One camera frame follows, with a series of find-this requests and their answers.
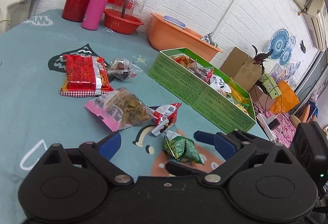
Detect green snack packet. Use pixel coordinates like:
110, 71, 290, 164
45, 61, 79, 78
163, 131, 204, 165

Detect orange plastic basin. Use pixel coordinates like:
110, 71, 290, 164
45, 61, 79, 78
147, 13, 223, 61

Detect plaid red cloth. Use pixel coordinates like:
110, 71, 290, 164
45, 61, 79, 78
254, 105, 296, 148

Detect clear dark candy bag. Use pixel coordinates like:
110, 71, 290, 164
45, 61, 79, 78
106, 58, 142, 81

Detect yellow chip bag in box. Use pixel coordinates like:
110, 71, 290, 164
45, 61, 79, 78
227, 86, 251, 114

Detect steel bowl in basin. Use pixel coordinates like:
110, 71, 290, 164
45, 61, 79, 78
201, 33, 218, 48

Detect green cardboard snack box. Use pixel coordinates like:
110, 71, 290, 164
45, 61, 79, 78
148, 48, 256, 133

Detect blue lidded container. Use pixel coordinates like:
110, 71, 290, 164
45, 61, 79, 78
163, 15, 186, 29

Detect brown cardboard box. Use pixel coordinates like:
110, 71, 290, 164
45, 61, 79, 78
220, 47, 262, 91

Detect pink clear nut bag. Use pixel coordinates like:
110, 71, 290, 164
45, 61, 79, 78
85, 88, 154, 132

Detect dark red plant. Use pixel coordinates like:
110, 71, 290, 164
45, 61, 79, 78
252, 45, 273, 74

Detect orange yellow bag in box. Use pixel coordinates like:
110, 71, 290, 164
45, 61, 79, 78
170, 54, 195, 69

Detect white snack packet in box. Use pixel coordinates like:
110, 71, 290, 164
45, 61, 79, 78
210, 75, 231, 97

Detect red white small snack packet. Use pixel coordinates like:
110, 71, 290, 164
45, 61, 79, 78
149, 102, 181, 136

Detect red plastic colander bowl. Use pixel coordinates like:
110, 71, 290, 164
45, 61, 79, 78
104, 9, 144, 35

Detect blue patterned wall plates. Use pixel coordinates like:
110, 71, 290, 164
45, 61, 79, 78
265, 29, 301, 82

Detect air conditioner unit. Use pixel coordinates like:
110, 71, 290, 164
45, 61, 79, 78
302, 0, 327, 51

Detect orange plastic bag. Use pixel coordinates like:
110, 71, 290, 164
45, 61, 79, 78
269, 80, 300, 114

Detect red dates bag in box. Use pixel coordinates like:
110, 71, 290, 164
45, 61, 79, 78
188, 66, 214, 84

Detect pink thermos bottle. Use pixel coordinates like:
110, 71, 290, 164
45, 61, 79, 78
82, 0, 108, 30

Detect red peanut snack bag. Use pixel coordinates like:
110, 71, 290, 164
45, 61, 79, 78
60, 54, 113, 97

